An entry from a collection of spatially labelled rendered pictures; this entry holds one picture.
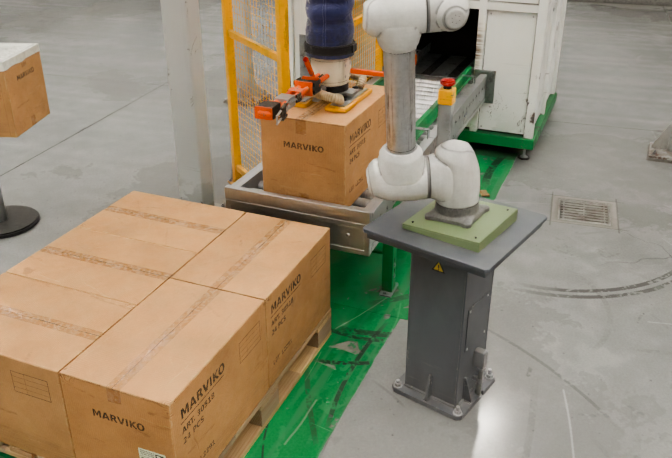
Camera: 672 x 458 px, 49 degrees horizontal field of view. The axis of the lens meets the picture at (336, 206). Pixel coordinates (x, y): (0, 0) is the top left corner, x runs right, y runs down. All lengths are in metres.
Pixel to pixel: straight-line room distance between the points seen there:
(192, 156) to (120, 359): 2.07
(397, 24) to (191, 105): 2.12
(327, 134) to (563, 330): 1.41
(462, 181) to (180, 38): 2.04
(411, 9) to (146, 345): 1.34
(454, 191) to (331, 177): 0.75
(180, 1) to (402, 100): 1.92
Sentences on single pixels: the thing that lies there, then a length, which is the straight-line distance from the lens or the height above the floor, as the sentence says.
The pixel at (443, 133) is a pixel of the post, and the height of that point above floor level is 0.79.
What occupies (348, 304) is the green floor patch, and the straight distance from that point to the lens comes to 3.60.
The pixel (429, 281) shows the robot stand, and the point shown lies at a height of 0.54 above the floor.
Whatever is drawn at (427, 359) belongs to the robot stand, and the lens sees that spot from 2.97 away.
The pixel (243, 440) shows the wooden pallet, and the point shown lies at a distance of 2.88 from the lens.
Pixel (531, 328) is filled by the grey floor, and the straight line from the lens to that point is 3.56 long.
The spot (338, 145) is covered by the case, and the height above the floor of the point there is 0.86.
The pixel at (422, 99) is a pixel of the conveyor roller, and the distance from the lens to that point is 4.77.
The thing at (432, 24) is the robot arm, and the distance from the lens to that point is 2.31.
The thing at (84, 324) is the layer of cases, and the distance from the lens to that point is 2.65.
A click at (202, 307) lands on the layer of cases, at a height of 0.54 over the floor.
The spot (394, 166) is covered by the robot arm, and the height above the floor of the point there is 1.01.
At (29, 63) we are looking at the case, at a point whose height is 0.95.
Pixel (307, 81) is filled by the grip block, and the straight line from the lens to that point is 3.17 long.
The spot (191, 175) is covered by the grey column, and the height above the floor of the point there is 0.27.
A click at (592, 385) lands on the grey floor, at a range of 3.29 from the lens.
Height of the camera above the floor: 1.98
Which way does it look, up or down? 26 degrees down
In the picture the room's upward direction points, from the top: straight up
